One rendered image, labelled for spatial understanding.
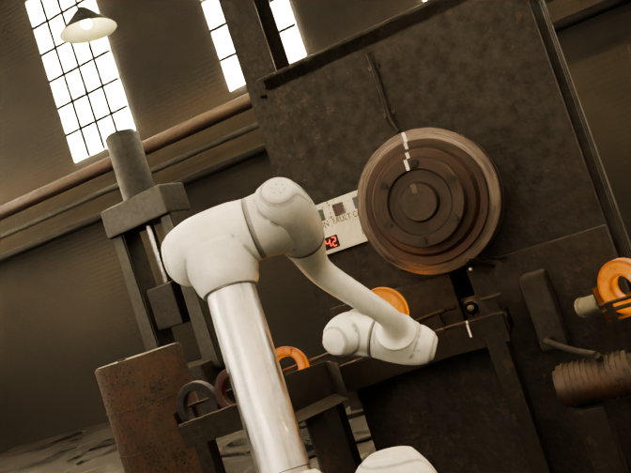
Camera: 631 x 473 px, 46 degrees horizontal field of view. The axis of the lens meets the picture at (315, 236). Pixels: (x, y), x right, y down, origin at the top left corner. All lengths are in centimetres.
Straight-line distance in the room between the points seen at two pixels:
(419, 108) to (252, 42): 312
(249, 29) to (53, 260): 660
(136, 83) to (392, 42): 805
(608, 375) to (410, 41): 124
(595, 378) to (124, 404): 332
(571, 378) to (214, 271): 117
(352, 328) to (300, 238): 48
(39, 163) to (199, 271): 1009
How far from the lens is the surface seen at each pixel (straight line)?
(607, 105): 848
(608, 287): 225
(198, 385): 289
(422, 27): 263
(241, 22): 566
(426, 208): 233
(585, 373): 226
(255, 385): 142
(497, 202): 238
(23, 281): 1188
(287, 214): 146
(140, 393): 488
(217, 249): 147
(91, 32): 896
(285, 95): 277
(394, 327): 183
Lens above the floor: 98
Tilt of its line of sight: 3 degrees up
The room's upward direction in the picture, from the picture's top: 18 degrees counter-clockwise
